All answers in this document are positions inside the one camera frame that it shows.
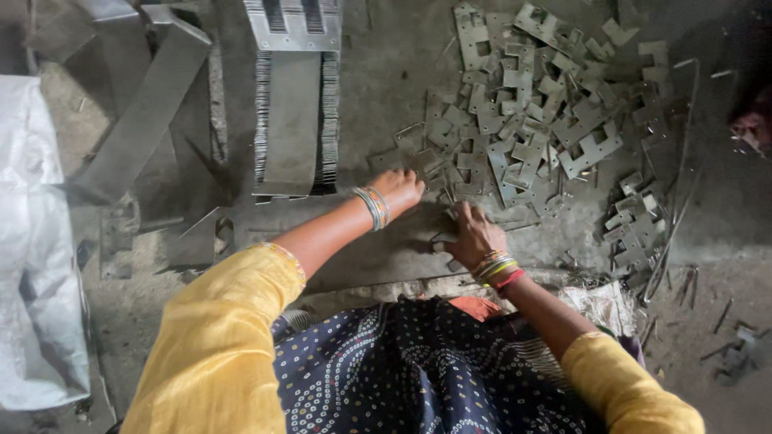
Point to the flat metal plate with cutout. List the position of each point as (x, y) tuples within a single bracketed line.
[(205, 238)]

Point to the dark blue dotted cloth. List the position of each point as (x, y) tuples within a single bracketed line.
[(422, 374)]

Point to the long bent steel channel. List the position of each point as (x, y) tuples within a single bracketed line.
[(145, 108)]

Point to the silver bangles on left wrist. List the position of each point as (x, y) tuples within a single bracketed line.
[(374, 208)]

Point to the person's left fingers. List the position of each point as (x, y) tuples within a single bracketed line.
[(417, 182)]

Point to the coloured bangles on right wrist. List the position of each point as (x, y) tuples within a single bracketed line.
[(496, 268)]

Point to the white woven plastic sack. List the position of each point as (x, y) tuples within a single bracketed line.
[(36, 253)]

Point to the person's left hand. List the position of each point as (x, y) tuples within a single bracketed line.
[(395, 190)]

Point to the person's right hand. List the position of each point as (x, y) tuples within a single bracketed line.
[(476, 238)]

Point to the yellow long-sleeved garment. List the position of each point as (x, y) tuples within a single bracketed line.
[(211, 361)]

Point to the stacked laminations with slotted plate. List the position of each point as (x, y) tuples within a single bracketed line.
[(295, 102)]

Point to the grey metal scrap pieces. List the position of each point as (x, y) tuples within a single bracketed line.
[(745, 355)]

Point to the small heap of metal stampings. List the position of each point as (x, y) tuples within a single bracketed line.
[(633, 223)]

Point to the small grey metal stamping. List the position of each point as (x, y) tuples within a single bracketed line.
[(443, 241)]

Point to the orange cloth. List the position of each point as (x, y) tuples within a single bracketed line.
[(476, 306)]

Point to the frayed woven seat sack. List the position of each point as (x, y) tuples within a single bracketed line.
[(603, 307)]

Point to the large heap of metal stampings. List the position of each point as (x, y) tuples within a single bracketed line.
[(531, 102)]

